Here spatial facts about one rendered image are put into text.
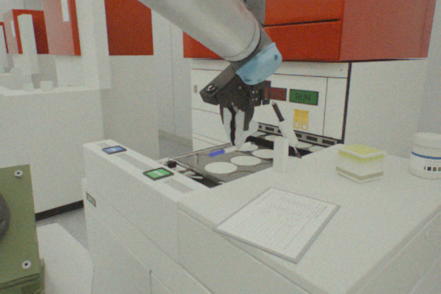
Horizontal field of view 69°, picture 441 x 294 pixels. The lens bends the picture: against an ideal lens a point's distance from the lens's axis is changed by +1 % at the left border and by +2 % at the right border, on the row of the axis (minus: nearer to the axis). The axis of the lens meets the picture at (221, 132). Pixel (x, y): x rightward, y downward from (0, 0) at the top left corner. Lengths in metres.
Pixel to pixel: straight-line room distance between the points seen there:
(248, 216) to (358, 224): 0.19
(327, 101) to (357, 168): 0.38
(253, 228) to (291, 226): 0.06
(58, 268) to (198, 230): 0.31
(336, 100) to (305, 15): 0.28
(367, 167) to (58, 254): 0.71
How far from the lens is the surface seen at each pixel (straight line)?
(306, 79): 1.14
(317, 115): 1.13
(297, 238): 0.54
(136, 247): 0.91
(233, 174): 0.95
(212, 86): 0.62
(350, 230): 0.59
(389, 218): 0.66
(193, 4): 0.34
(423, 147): 0.87
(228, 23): 0.40
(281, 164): 0.79
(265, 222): 0.57
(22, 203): 0.70
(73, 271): 0.77
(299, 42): 1.10
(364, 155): 0.77
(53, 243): 0.88
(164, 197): 0.69
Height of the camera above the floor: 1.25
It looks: 14 degrees down
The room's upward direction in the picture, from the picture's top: straight up
